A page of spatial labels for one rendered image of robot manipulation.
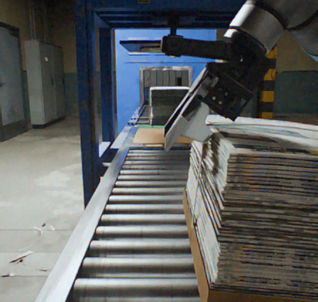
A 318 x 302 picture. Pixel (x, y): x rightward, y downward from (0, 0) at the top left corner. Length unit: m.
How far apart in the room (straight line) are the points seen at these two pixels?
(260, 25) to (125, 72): 3.41
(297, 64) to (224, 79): 9.32
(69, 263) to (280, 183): 0.42
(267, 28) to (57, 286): 0.52
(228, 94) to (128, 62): 3.39
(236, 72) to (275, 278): 0.30
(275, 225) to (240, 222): 0.04
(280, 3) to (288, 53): 9.19
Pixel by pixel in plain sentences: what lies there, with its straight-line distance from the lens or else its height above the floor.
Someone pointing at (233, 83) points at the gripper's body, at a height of 1.13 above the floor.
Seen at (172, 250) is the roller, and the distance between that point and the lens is 0.68.
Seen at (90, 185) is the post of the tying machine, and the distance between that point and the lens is 1.67.
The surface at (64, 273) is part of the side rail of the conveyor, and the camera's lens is 0.62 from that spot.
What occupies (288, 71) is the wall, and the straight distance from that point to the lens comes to 9.70.
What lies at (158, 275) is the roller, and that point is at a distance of 0.62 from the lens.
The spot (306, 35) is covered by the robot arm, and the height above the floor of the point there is 1.20.
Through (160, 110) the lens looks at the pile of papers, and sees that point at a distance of 2.28.
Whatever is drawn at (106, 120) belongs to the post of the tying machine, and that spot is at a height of 0.85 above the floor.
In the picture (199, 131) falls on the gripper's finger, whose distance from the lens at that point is 0.48.
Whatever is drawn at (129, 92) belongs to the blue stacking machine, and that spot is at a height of 0.95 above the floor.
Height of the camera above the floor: 1.14
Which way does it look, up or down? 12 degrees down
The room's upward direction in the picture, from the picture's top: straight up
